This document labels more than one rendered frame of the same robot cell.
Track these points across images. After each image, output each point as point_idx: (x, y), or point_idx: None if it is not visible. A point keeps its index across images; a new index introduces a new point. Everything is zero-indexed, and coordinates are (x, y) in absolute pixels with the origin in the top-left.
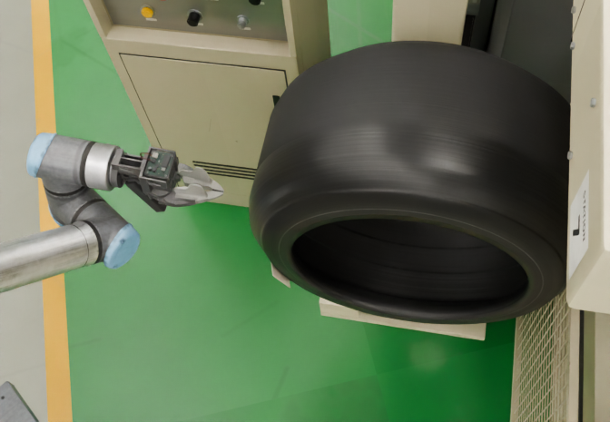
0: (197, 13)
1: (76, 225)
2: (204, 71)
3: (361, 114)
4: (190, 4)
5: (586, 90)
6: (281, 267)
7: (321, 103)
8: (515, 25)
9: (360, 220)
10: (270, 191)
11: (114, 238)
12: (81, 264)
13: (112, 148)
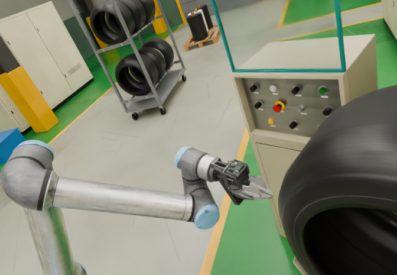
0: (295, 122)
1: (185, 194)
2: (296, 155)
3: (367, 120)
4: (292, 117)
5: None
6: (298, 255)
7: (337, 120)
8: None
9: (379, 254)
10: (288, 179)
11: (202, 208)
12: (179, 216)
13: (215, 157)
